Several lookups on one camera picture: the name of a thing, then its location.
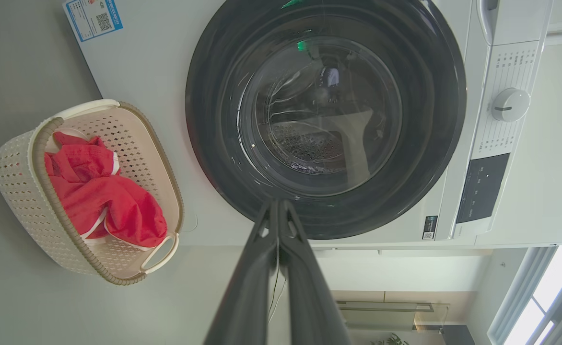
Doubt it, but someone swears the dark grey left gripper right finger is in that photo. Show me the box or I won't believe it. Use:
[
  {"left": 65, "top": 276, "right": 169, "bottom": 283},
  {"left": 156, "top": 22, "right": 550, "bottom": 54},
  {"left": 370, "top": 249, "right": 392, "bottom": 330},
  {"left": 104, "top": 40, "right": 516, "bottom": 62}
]
[{"left": 277, "top": 199, "right": 353, "bottom": 345}]

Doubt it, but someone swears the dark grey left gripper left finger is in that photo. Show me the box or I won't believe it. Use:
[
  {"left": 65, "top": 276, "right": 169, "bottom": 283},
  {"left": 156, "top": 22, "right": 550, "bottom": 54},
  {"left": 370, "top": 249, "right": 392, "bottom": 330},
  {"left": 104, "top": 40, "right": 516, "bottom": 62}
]
[{"left": 203, "top": 199, "right": 281, "bottom": 345}]

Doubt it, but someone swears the red garment with white stripes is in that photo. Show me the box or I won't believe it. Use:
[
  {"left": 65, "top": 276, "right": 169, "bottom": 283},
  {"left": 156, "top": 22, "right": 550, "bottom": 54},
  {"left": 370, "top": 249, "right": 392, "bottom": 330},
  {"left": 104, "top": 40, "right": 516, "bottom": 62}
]
[{"left": 45, "top": 132, "right": 168, "bottom": 250}]

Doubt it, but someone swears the black round glass washer door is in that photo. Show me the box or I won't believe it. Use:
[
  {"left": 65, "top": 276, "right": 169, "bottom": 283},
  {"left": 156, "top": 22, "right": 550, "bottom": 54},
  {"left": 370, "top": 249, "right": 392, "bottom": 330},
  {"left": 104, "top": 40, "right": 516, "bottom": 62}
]
[{"left": 185, "top": 0, "right": 468, "bottom": 240}]

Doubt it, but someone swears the white front-load washing machine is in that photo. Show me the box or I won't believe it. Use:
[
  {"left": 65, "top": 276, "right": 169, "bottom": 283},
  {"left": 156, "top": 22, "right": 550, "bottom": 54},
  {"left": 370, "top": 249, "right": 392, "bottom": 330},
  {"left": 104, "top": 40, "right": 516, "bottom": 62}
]
[{"left": 63, "top": 0, "right": 555, "bottom": 247}]

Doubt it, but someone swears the cream perforated laundry basket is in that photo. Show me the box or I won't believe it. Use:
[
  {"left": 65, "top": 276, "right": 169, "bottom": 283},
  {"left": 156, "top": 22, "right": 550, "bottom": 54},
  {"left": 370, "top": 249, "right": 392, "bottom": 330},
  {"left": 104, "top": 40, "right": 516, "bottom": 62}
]
[{"left": 0, "top": 99, "right": 185, "bottom": 287}]

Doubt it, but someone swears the green potted plant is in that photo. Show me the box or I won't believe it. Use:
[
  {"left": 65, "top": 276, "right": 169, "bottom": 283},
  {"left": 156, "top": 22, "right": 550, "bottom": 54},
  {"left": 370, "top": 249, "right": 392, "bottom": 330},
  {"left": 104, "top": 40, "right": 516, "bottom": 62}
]
[{"left": 372, "top": 333, "right": 409, "bottom": 345}]

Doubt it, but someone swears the wooden cabinet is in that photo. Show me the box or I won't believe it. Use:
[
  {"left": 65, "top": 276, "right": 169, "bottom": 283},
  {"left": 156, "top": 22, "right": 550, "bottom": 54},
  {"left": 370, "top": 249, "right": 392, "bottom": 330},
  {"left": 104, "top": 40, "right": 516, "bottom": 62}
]
[{"left": 331, "top": 290, "right": 478, "bottom": 345}]

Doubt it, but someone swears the black washer display panel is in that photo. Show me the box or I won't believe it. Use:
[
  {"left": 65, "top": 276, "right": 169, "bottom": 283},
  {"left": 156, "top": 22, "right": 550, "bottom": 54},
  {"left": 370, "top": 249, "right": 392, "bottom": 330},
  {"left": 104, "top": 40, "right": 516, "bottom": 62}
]
[{"left": 456, "top": 153, "right": 511, "bottom": 224}]

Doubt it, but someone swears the bright window with blinds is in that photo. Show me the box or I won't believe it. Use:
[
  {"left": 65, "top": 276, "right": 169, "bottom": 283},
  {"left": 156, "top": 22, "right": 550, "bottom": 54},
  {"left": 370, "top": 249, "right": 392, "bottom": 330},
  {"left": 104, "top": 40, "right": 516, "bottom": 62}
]
[{"left": 487, "top": 245, "right": 562, "bottom": 345}]

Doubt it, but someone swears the white round washer knob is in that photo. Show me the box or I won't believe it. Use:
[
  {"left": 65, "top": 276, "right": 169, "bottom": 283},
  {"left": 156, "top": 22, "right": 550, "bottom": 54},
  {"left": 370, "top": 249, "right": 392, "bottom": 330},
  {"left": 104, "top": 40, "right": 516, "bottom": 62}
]
[{"left": 491, "top": 88, "right": 531, "bottom": 122}]

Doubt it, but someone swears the blue white energy label sticker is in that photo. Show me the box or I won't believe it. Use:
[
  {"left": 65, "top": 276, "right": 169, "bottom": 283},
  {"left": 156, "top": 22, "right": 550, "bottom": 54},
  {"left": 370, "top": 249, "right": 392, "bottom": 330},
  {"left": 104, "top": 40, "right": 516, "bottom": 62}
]
[{"left": 64, "top": 0, "right": 123, "bottom": 43}]

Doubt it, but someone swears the white detergent drawer front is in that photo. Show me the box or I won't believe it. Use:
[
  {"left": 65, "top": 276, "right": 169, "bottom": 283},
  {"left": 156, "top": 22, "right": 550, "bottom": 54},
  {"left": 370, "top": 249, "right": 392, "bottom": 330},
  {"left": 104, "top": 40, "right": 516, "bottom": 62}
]
[{"left": 475, "top": 0, "right": 555, "bottom": 47}]

